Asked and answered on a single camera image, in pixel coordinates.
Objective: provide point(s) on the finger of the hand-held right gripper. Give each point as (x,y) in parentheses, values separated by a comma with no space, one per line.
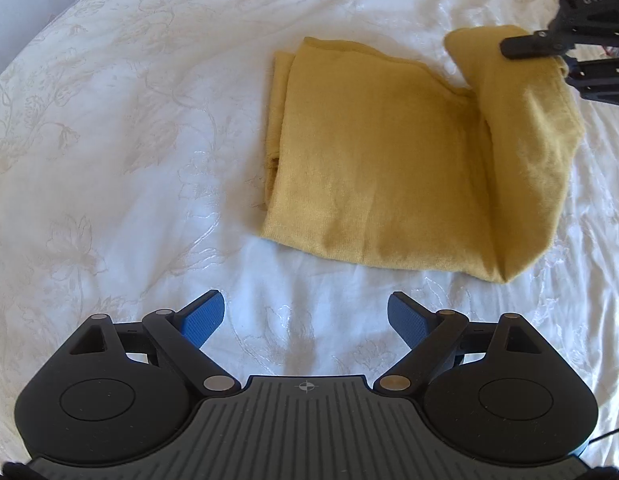
(527,46)
(602,80)

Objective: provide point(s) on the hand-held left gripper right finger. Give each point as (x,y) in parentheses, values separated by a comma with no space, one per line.
(409,321)

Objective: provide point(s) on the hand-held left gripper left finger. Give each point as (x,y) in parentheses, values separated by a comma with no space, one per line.
(204,317)

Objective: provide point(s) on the yellow knit sweater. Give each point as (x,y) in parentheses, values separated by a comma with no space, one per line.
(389,160)

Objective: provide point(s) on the white embroidered bedspread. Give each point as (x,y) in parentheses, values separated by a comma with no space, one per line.
(139,160)

